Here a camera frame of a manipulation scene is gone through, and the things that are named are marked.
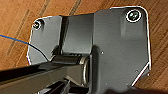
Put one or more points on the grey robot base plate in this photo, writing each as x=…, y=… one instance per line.
x=116, y=50

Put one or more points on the black robot torso link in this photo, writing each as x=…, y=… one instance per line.
x=40, y=75

